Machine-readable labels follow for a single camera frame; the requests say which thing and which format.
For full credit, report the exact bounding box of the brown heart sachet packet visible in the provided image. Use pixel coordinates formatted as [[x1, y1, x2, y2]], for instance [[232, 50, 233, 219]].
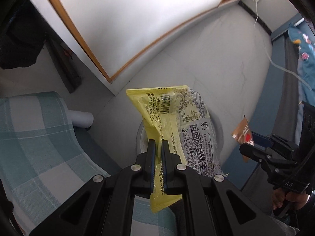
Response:
[[231, 114, 255, 163]]

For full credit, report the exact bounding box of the yellow bread wrapper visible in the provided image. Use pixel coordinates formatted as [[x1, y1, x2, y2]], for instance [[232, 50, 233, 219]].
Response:
[[126, 85, 222, 213]]

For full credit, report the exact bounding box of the white round trash bin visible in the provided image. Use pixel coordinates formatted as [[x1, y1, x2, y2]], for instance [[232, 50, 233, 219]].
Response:
[[135, 112, 225, 167]]

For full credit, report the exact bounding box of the person right hand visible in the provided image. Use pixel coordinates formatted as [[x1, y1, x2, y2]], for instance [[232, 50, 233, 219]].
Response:
[[272, 188, 310, 210]]

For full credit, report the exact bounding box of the white table leg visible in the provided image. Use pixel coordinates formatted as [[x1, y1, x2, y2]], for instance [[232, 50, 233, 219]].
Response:
[[68, 110, 94, 129]]

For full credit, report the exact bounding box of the teal floral bedding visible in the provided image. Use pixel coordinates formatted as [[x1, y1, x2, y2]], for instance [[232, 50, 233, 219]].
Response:
[[288, 23, 314, 106]]

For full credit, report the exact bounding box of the teal checked tablecloth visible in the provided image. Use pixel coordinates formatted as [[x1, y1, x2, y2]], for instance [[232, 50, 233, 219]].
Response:
[[1, 92, 177, 235]]

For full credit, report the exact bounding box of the black hanging backpack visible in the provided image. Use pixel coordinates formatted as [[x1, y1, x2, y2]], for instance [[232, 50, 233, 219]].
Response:
[[1, 0, 46, 70]]

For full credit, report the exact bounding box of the white charger cable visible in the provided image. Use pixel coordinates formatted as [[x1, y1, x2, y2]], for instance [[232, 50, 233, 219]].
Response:
[[254, 0, 312, 89]]

